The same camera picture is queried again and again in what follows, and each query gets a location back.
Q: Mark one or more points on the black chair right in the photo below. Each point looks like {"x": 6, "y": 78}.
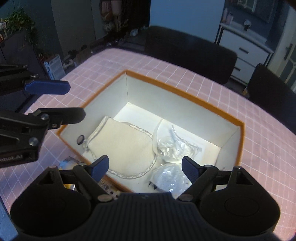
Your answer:
{"x": 267, "y": 91}

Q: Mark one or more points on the clear plastic bag upper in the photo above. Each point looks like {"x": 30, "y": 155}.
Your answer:
{"x": 169, "y": 146}

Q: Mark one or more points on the blue white carton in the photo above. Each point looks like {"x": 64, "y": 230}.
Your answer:
{"x": 54, "y": 67}

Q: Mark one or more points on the snack packet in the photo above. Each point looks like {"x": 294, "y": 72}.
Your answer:
{"x": 69, "y": 163}

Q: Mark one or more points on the white drawer cabinet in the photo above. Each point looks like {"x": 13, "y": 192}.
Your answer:
{"x": 250, "y": 47}

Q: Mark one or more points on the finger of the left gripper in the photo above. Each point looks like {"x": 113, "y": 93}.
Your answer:
{"x": 56, "y": 117}
{"x": 55, "y": 87}

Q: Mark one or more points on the orange storage box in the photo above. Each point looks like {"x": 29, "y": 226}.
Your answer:
{"x": 145, "y": 128}

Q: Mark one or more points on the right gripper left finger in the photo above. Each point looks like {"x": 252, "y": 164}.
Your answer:
{"x": 90, "y": 175}

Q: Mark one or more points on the pink checkered tablecloth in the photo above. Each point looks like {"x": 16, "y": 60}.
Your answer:
{"x": 268, "y": 149}

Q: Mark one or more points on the potted green plant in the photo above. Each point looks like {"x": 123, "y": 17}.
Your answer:
{"x": 20, "y": 22}

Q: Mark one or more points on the clear plastic bag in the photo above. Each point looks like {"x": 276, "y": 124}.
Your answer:
{"x": 169, "y": 146}
{"x": 169, "y": 178}

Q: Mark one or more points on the black chair left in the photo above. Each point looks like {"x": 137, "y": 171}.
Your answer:
{"x": 193, "y": 53}

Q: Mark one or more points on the clear plastic bag lower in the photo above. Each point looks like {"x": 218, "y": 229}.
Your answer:
{"x": 169, "y": 178}

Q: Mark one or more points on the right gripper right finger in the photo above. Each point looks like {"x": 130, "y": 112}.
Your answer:
{"x": 201, "y": 177}

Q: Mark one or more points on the black chair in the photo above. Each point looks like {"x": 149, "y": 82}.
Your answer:
{"x": 267, "y": 91}
{"x": 193, "y": 53}

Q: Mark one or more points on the cream cloth pouch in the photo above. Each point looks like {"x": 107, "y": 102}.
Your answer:
{"x": 128, "y": 147}

